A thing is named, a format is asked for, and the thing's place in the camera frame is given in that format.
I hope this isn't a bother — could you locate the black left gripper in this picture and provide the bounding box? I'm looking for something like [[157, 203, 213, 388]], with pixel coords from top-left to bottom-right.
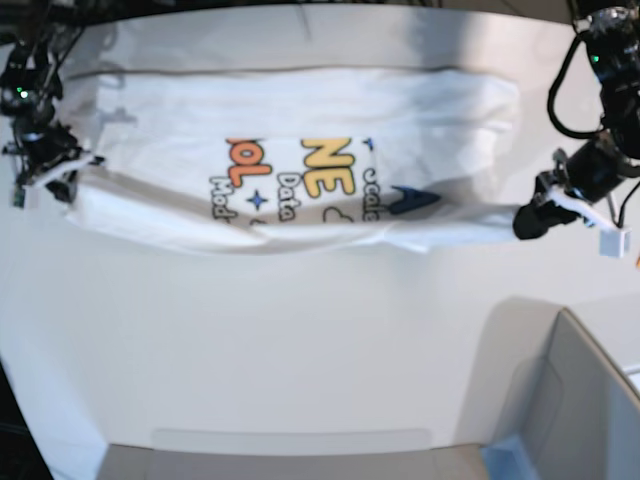
[[512, 137, 638, 240]]

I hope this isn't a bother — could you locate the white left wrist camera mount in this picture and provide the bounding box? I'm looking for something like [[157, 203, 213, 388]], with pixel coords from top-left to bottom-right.
[[547, 186, 631, 259]]

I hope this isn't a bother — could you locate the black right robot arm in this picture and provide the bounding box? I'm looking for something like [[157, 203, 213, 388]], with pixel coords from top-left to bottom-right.
[[1, 1, 102, 209]]

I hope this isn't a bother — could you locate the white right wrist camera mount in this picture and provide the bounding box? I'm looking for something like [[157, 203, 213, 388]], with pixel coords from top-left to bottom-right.
[[11, 154, 105, 209]]

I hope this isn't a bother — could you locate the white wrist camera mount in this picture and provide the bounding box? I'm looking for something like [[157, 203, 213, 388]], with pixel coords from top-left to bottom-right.
[[547, 186, 631, 259], [11, 154, 105, 209]]

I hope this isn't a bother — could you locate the grey storage bin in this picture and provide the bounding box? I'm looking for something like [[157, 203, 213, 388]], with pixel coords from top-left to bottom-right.
[[480, 309, 639, 479]]

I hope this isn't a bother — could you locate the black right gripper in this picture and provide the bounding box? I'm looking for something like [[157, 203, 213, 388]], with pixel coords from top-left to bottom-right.
[[2, 122, 93, 203]]

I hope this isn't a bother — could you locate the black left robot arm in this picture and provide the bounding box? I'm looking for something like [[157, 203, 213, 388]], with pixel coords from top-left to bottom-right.
[[512, 1, 639, 240]]

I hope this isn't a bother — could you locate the white printed t-shirt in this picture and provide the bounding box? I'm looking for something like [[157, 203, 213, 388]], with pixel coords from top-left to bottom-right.
[[62, 68, 519, 255]]

